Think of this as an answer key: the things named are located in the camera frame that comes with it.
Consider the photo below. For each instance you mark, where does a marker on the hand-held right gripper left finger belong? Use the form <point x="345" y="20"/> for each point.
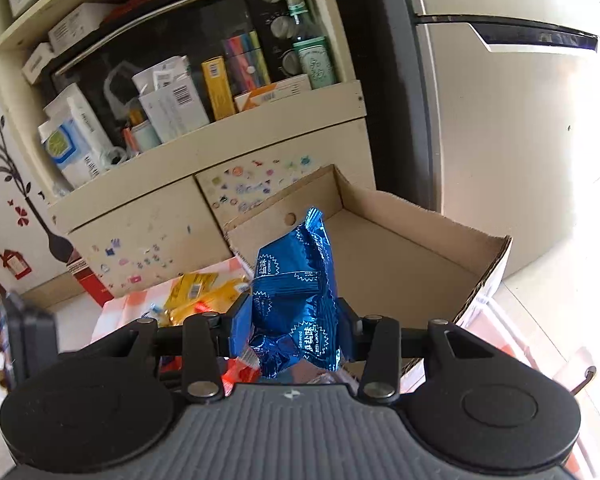
<point x="240" y="327"/>

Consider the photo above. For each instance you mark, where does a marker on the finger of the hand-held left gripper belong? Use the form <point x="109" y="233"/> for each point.
<point x="30" y="340"/>

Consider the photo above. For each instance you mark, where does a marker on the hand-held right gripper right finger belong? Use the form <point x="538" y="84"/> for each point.
<point x="344" y="332"/>

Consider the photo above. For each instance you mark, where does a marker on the blue foil snack packet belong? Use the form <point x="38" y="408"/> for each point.
<point x="290" y="300"/>

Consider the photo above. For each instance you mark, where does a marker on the cardboard box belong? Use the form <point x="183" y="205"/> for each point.
<point x="405" y="270"/>

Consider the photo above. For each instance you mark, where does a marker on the yellow snack packet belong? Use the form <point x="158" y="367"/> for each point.
<point x="220" y="302"/>
<point x="190" y="290"/>

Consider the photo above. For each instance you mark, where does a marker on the red snack packet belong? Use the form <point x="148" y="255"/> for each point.
<point x="240" y="372"/>

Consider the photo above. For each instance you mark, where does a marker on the red carton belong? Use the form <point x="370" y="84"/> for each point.
<point x="90" y="280"/>

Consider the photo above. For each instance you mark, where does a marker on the pink checked cloth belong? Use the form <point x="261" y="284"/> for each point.
<point x="125" y="310"/>

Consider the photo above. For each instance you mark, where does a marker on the cream wooden cabinet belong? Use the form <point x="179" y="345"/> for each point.
<point x="145" y="220"/>

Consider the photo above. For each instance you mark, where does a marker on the colourful cabinet stickers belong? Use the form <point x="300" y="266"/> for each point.
<point x="236" y="170"/>

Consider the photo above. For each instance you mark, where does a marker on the white blue green carton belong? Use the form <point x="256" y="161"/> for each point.
<point x="75" y="135"/>

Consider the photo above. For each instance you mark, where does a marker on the pale green cup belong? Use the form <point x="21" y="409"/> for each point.
<point x="146" y="137"/>

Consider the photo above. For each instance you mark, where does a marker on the white barcode box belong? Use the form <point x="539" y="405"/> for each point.
<point x="177" y="110"/>

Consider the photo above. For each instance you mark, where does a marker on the orange white box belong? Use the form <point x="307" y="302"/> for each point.
<point x="272" y="92"/>

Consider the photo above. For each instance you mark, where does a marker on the slim yellow box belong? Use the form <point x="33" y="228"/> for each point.
<point x="219" y="89"/>

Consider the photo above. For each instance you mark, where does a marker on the beige refrigerator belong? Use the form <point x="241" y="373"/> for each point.
<point x="505" y="135"/>

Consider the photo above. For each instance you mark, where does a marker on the colourful striped box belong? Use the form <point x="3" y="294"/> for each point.
<point x="247" y="62"/>

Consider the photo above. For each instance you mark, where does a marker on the white paper packet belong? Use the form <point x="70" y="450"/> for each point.
<point x="157" y="72"/>

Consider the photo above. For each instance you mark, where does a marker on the green glass bottle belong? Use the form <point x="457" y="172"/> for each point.
<point x="315" y="60"/>

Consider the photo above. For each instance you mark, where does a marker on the small white box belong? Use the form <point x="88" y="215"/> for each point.
<point x="39" y="62"/>

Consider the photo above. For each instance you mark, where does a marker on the black toaster oven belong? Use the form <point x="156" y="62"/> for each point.
<point x="180" y="35"/>

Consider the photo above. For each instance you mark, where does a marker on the flat white box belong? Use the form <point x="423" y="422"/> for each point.
<point x="75" y="25"/>

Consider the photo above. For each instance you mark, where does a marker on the red house wall sticker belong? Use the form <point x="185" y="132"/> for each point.
<point x="15" y="263"/>

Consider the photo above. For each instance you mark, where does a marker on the black vase wall sticker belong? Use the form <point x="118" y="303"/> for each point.
<point x="55" y="245"/>

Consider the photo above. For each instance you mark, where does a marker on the red flower wall sticker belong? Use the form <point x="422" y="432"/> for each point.
<point x="22" y="215"/>

